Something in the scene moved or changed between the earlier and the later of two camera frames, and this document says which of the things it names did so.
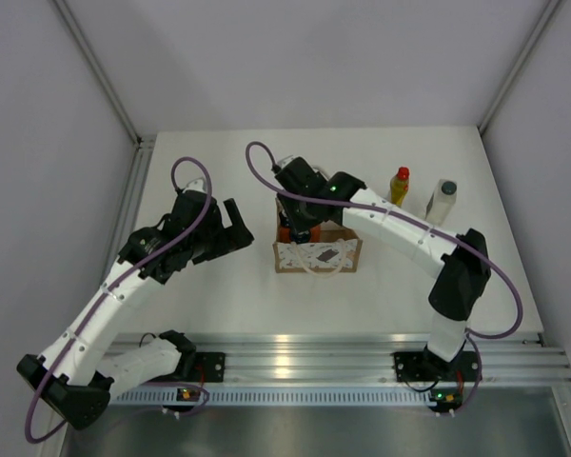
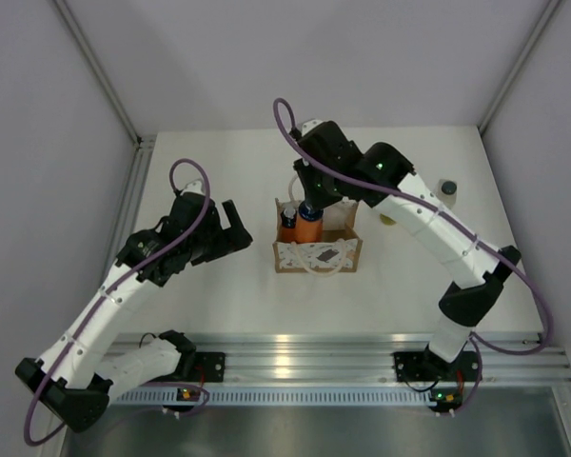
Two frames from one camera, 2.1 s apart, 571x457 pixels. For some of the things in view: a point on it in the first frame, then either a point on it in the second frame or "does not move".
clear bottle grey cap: x=442 y=202 does not move
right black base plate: x=416 y=367 does not move
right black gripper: x=285 y=203 to x=304 y=171
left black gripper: x=235 y=236 does not move
